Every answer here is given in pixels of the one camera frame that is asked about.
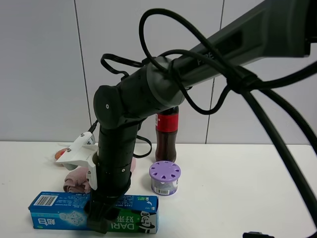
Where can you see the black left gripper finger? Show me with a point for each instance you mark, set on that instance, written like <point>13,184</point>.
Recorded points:
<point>100,226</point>

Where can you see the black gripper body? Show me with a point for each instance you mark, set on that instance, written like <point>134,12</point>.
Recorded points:
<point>101,205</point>

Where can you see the blue green toothpaste box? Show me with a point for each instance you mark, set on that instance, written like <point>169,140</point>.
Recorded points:
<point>65,211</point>

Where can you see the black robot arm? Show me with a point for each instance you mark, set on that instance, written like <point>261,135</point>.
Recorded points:
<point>203,76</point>

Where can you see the rolled pink towel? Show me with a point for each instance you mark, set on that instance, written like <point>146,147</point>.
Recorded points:
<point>76,181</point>

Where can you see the wrapped toy fruit tart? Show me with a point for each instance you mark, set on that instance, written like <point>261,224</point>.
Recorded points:
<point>53,157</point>

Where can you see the purple air freshener can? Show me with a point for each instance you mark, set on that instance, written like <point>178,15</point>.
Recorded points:
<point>164,177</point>

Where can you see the cola bottle yellow cap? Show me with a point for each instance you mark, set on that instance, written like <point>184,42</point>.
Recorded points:
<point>166,131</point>

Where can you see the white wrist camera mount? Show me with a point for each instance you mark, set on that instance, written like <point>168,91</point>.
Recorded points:
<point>81,153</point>

